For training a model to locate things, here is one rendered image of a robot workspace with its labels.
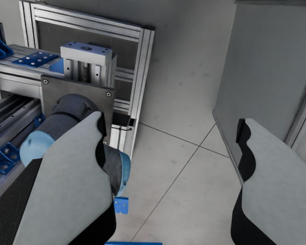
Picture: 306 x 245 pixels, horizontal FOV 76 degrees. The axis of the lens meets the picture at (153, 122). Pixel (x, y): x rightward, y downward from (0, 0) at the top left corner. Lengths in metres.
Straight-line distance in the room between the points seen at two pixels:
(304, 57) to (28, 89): 0.95
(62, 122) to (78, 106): 0.08
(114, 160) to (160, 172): 1.78
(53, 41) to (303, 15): 1.37
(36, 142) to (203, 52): 1.38
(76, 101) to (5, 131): 0.24
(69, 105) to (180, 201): 2.24
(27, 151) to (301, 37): 0.89
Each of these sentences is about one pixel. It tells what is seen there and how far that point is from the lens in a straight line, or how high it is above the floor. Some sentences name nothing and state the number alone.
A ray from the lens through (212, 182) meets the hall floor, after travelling 2.44.
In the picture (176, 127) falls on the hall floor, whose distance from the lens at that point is 1.89.
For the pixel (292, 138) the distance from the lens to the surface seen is 0.85.
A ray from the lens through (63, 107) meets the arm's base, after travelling 0.61.
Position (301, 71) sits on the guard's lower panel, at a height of 0.91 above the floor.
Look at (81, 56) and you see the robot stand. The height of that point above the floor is 0.99.
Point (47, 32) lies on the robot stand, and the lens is 1.59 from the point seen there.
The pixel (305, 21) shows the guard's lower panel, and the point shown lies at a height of 0.83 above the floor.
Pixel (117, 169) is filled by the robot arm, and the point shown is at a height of 1.23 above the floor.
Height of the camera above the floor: 1.58
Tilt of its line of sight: 58 degrees down
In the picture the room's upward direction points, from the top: 174 degrees counter-clockwise
